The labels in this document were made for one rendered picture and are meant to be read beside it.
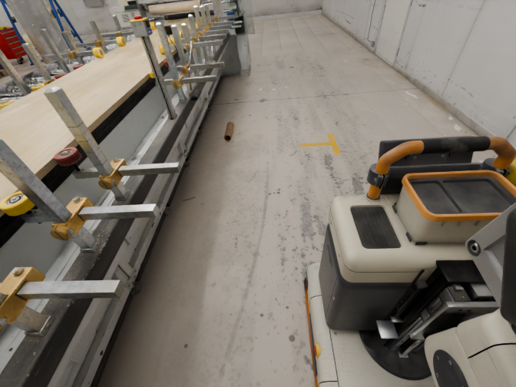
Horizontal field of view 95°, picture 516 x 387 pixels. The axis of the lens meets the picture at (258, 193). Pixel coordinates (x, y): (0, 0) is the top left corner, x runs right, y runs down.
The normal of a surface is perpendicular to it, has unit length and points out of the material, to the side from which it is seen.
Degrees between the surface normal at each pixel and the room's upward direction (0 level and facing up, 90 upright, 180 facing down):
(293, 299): 0
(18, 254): 90
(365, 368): 0
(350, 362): 0
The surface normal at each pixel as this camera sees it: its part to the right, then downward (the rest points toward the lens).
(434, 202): -0.09, -0.72
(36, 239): 1.00, -0.05
